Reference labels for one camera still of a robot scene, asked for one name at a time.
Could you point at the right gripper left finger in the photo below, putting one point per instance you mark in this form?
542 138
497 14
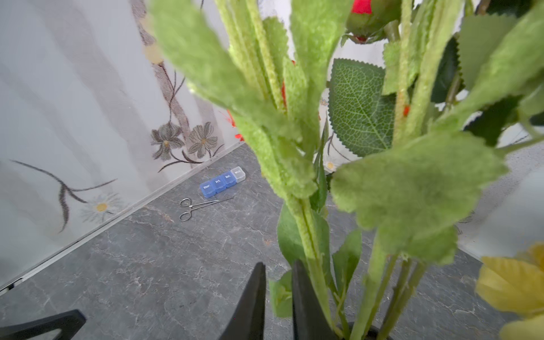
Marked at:
248 320

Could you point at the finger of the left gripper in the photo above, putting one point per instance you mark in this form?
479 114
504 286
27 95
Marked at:
68 324

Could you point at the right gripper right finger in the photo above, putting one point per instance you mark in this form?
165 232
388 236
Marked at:
309 321

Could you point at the yellow poppy flower stem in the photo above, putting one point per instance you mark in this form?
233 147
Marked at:
271 79

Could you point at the black vase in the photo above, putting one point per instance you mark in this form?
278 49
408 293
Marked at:
372 333

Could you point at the small metal scissors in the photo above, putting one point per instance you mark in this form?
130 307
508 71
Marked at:
190 207

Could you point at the blue pill organizer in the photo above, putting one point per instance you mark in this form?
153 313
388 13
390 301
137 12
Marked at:
222 182

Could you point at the red rose bouquet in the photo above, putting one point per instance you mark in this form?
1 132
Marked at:
430 157

